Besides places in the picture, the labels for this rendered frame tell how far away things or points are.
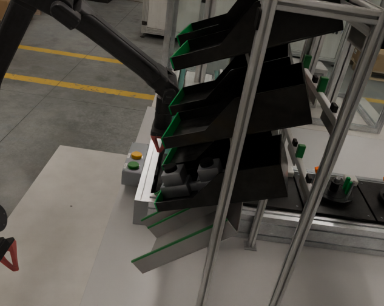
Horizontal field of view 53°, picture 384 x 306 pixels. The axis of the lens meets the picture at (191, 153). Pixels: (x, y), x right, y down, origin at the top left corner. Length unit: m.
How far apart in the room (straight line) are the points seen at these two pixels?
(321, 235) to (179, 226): 0.53
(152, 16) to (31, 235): 5.50
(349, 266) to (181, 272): 0.55
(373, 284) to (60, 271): 0.93
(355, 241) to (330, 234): 0.09
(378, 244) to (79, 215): 0.99
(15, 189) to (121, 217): 1.67
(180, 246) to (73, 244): 0.45
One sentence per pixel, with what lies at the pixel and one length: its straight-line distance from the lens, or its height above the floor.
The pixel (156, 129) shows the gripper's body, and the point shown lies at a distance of 1.24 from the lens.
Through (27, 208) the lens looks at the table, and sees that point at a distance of 1.39.
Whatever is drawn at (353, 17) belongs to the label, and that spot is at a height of 1.65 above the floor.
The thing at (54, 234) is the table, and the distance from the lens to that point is 1.28.
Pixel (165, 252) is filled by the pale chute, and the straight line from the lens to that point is 0.92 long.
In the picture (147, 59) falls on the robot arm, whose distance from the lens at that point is 1.11.
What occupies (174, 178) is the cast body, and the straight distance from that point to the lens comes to 0.84.
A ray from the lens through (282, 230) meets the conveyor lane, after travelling 1.32.
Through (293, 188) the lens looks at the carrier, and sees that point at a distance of 1.43.
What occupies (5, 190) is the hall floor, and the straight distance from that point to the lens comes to 2.92.
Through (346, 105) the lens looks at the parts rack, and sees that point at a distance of 0.69.
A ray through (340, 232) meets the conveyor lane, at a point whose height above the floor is 0.93.
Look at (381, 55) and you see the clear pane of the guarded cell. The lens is 2.53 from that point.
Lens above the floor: 1.74
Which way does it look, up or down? 31 degrees down
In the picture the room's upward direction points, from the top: 9 degrees clockwise
